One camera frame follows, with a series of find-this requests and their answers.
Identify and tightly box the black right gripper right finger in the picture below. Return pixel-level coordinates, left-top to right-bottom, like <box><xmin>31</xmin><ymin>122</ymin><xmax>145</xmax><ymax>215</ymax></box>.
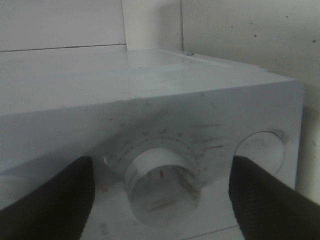
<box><xmin>228</xmin><ymin>156</ymin><xmax>320</xmax><ymax>240</ymax></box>

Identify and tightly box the round white door button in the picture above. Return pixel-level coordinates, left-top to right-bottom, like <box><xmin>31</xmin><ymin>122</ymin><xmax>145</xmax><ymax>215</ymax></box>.
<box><xmin>234</xmin><ymin>131</ymin><xmax>285</xmax><ymax>175</ymax></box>

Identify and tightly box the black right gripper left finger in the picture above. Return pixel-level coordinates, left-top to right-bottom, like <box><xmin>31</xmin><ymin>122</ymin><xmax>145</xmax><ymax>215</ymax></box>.
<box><xmin>0</xmin><ymin>156</ymin><xmax>95</xmax><ymax>240</ymax></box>

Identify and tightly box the white microwave oven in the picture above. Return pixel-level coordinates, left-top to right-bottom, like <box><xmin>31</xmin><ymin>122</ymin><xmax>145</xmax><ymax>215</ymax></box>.
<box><xmin>0</xmin><ymin>50</ymin><xmax>304</xmax><ymax>240</ymax></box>

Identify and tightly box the white microwave knob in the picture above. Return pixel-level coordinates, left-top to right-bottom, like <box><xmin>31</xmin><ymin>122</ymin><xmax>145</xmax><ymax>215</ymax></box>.
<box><xmin>0</xmin><ymin>175</ymin><xmax>34</xmax><ymax>209</ymax></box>
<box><xmin>124</xmin><ymin>148</ymin><xmax>201</xmax><ymax>228</ymax></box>

